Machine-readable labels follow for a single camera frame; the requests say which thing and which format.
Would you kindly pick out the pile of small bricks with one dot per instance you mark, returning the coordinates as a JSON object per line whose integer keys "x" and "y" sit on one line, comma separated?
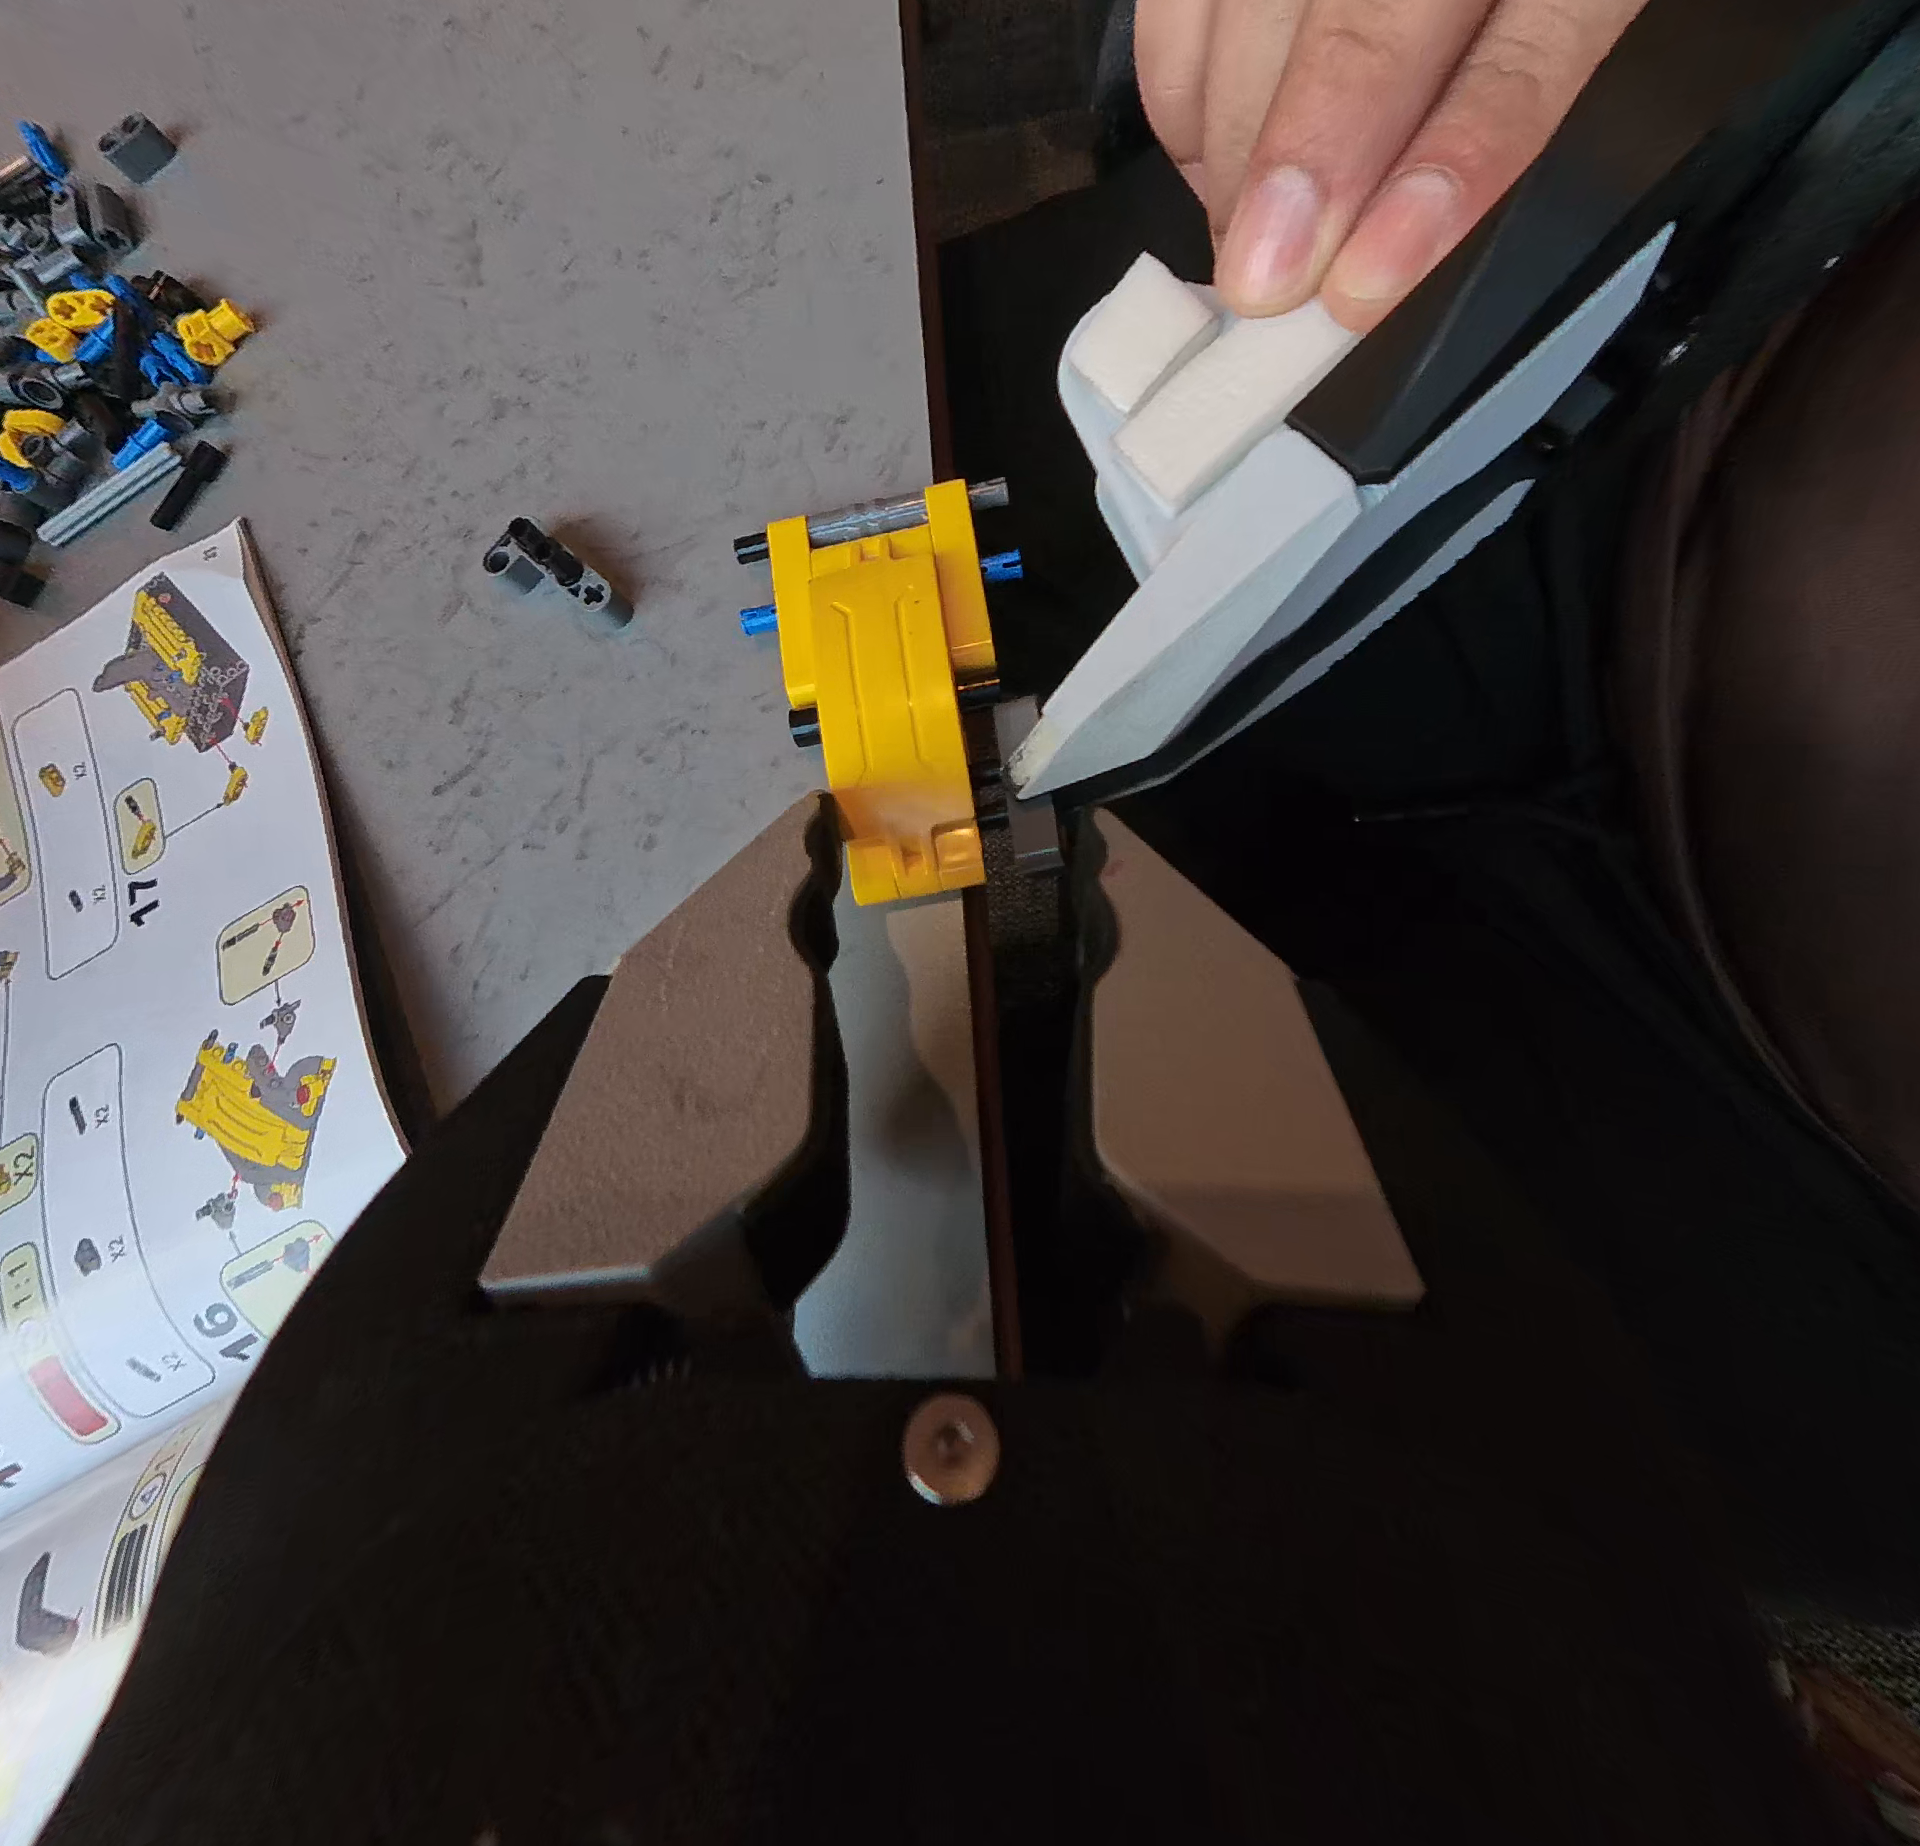
{"x": 105, "y": 362}

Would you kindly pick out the person's right hand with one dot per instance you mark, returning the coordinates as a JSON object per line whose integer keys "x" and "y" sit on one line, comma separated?
{"x": 1350, "y": 61}

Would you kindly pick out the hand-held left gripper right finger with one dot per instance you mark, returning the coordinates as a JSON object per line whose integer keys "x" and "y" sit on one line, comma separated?
{"x": 1231, "y": 1112}

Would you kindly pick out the open instruction booklet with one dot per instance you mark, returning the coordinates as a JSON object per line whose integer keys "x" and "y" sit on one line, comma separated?
{"x": 149, "y": 975}

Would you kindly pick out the yellow brick assembly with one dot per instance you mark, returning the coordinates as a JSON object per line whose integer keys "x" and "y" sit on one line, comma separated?
{"x": 886, "y": 676}

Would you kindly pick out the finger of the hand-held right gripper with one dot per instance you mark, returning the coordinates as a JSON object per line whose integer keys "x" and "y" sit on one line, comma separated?
{"x": 1202, "y": 630}

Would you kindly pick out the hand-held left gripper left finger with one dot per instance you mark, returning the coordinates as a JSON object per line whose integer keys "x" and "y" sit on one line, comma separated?
{"x": 660, "y": 1112}

